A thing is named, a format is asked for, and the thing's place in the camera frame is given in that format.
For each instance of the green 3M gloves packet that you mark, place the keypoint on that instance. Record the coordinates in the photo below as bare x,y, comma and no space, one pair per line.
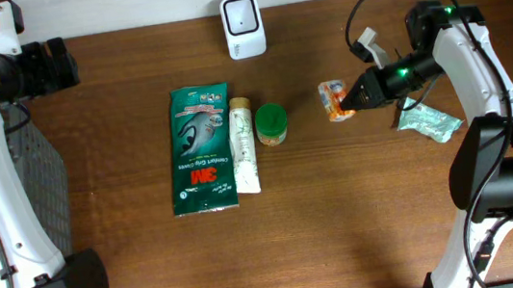
202,163

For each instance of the green lid jar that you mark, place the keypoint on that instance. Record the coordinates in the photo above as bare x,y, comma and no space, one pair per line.
271,124

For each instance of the orange small box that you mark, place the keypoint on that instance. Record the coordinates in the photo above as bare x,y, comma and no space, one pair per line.
331,94

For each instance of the mint green wipes pack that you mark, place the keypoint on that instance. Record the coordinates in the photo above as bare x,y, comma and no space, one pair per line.
430,122

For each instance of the white barcode scanner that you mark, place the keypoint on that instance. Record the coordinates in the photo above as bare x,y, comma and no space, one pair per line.
243,28

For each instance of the white cream tube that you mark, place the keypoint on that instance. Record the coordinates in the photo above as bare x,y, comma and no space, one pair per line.
243,146

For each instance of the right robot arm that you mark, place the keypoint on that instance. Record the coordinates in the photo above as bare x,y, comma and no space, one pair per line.
454,41

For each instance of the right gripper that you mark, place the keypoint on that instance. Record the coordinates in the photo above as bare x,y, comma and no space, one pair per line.
377,88

